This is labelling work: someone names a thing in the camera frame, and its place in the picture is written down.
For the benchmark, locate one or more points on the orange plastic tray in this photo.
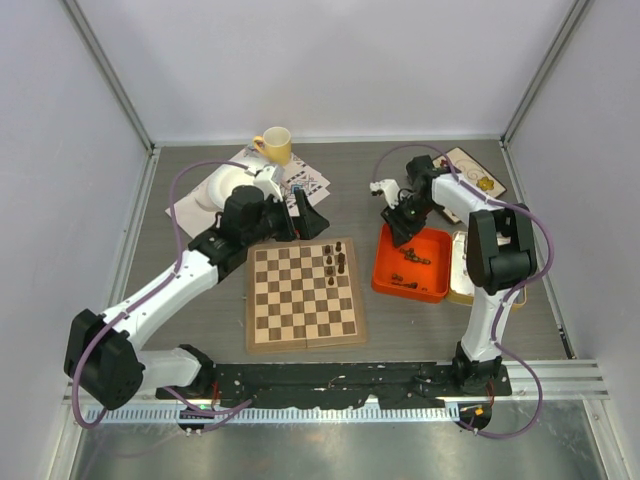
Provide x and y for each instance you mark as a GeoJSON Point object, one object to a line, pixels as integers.
{"type": "Point", "coordinates": [432, 243]}

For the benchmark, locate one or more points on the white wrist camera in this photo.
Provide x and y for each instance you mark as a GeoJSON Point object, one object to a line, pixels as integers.
{"type": "Point", "coordinates": [268, 181]}
{"type": "Point", "coordinates": [388, 189]}

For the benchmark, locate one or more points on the floral square plate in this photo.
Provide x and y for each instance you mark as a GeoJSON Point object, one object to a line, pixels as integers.
{"type": "Point", "coordinates": [476, 174]}

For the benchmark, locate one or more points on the white paper bowl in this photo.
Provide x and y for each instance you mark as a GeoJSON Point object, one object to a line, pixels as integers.
{"type": "Point", "coordinates": [221, 183]}

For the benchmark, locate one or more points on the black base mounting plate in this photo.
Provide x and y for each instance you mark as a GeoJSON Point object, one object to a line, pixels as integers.
{"type": "Point", "coordinates": [338, 386]}

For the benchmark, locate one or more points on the dark chess piece cluster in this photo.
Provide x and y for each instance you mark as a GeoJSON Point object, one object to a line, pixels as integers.
{"type": "Point", "coordinates": [409, 273]}

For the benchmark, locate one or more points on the patterned cloth placemat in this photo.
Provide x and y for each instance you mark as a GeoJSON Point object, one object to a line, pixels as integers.
{"type": "Point", "coordinates": [193, 219]}

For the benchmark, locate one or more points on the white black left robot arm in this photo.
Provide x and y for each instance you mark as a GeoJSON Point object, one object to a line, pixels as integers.
{"type": "Point", "coordinates": [105, 356]}

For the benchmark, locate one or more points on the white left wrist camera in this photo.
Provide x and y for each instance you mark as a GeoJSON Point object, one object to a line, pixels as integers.
{"type": "Point", "coordinates": [268, 181]}

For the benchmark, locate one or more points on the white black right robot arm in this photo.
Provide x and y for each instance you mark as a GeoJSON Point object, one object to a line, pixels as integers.
{"type": "Point", "coordinates": [500, 254]}

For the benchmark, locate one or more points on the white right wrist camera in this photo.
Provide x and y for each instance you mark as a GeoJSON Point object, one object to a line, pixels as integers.
{"type": "Point", "coordinates": [388, 189]}

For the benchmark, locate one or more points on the yellow mug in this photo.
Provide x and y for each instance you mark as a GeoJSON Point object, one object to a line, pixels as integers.
{"type": "Point", "coordinates": [275, 144]}

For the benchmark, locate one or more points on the aluminium frame rail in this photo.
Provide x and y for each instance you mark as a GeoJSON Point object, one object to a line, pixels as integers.
{"type": "Point", "coordinates": [532, 381]}

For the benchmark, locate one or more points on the gold tray of light pieces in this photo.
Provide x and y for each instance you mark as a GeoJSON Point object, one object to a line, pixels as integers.
{"type": "Point", "coordinates": [461, 288]}

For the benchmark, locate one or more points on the wooden chess board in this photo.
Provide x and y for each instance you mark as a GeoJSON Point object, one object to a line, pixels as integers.
{"type": "Point", "coordinates": [289, 305]}

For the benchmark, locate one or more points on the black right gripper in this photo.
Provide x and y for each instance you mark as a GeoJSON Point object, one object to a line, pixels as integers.
{"type": "Point", "coordinates": [402, 232]}

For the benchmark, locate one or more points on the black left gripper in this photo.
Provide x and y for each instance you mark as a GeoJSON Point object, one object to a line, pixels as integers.
{"type": "Point", "coordinates": [308, 222]}

